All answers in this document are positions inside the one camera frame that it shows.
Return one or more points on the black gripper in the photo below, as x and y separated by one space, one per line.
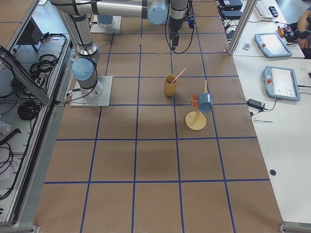
174 26

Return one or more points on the pink chopstick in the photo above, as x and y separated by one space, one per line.
175 79

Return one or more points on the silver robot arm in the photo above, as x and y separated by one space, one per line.
105 21
74 14

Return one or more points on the bamboo chopstick holder cup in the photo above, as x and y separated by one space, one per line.
170 85

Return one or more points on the orange cup on stand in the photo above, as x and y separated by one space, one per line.
194 101

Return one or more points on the wooden cup tree stand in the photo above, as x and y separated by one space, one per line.
196 120

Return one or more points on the blue mug on stand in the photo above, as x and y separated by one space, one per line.
205 102

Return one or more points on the white keyboard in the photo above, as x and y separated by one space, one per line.
263 12

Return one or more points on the upper teach pendant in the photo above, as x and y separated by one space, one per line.
271 45

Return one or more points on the teach pendant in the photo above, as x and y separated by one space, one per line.
281 83
271 45

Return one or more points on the black power adapter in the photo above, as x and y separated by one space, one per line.
256 104

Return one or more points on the allen key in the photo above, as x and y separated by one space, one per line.
261 121

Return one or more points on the lower teach pendant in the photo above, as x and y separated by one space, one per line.
281 83

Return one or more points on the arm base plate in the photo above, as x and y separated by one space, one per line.
99 96
115 28

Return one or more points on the aluminium frame post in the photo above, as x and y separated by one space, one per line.
248 10

